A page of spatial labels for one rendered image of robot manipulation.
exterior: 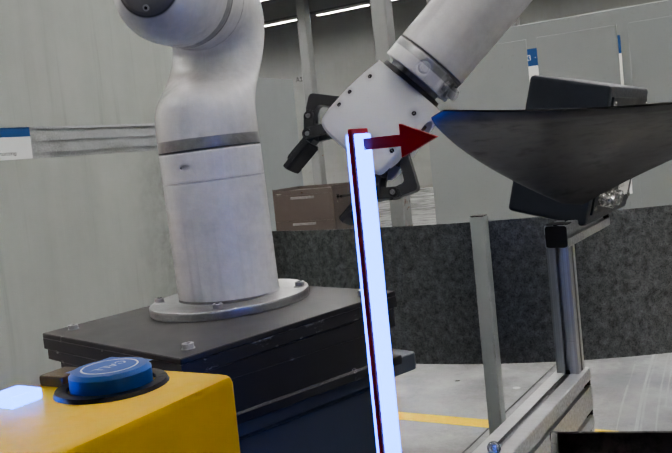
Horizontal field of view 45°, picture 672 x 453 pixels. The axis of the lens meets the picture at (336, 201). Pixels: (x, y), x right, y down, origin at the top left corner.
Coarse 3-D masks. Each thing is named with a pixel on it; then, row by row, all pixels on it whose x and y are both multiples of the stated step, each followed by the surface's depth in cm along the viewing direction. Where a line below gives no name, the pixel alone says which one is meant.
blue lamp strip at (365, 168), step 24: (360, 144) 60; (360, 168) 60; (360, 192) 60; (384, 288) 62; (384, 312) 61; (384, 336) 61; (384, 360) 61; (384, 384) 61; (384, 408) 61; (384, 432) 61
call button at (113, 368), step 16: (80, 368) 40; (96, 368) 40; (112, 368) 40; (128, 368) 40; (144, 368) 40; (80, 384) 39; (96, 384) 38; (112, 384) 38; (128, 384) 39; (144, 384) 40
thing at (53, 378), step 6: (48, 372) 42; (54, 372) 42; (60, 372) 42; (42, 378) 42; (48, 378) 41; (54, 378) 41; (60, 378) 41; (66, 378) 41; (42, 384) 42; (48, 384) 42; (54, 384) 41; (60, 384) 41
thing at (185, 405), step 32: (64, 384) 41; (160, 384) 40; (192, 384) 39; (224, 384) 40; (0, 416) 37; (32, 416) 37; (64, 416) 36; (96, 416) 36; (128, 416) 35; (160, 416) 36; (192, 416) 38; (224, 416) 40; (0, 448) 33; (32, 448) 32; (64, 448) 32; (96, 448) 33; (128, 448) 34; (160, 448) 36; (192, 448) 38; (224, 448) 40
